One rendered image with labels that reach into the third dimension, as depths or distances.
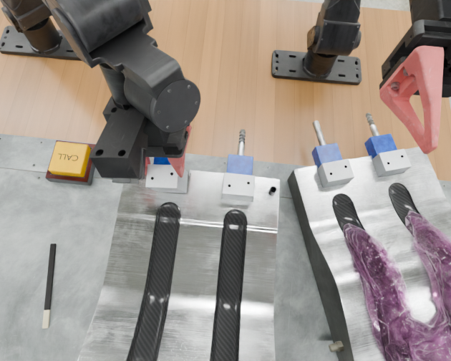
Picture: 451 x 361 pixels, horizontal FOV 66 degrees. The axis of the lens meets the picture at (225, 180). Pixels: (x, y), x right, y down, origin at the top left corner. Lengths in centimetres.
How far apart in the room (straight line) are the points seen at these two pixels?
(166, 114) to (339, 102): 53
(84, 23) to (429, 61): 29
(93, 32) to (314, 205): 44
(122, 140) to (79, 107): 41
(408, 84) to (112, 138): 29
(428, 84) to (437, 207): 43
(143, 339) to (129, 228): 17
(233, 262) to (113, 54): 35
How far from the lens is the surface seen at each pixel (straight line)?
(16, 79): 89
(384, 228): 66
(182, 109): 36
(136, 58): 36
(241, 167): 58
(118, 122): 42
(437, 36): 35
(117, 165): 38
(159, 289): 56
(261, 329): 55
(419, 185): 73
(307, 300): 66
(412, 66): 33
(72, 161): 70
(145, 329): 55
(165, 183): 53
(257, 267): 56
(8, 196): 77
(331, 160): 66
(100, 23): 37
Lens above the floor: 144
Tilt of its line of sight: 70 degrees down
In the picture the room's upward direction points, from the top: 8 degrees clockwise
